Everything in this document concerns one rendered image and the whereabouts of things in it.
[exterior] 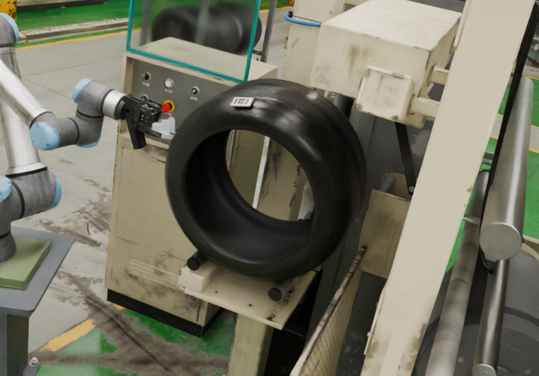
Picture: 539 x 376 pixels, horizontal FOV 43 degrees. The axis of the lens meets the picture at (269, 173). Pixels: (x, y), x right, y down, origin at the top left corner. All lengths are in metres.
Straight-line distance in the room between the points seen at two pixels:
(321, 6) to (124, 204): 1.44
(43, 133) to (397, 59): 1.17
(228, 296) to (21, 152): 0.94
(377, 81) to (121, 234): 2.04
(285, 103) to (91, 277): 2.01
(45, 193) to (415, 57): 1.59
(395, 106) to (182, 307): 2.05
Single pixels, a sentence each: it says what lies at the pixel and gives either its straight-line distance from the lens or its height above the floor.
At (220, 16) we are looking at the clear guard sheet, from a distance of 2.70.
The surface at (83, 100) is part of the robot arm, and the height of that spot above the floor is 1.29.
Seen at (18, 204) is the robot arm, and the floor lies 0.84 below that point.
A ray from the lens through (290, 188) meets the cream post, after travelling 2.33.
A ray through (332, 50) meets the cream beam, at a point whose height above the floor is 1.73.
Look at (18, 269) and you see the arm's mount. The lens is 2.56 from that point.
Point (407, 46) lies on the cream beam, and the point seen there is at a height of 1.78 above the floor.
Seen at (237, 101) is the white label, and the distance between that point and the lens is 1.90.
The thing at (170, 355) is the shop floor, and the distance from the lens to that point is 3.20.
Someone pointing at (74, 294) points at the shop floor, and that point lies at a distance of 3.52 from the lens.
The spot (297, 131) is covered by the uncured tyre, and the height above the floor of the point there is 1.43.
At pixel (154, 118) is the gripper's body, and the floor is 1.29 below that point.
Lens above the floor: 2.07
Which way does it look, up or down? 24 degrees down
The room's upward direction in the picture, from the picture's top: 11 degrees clockwise
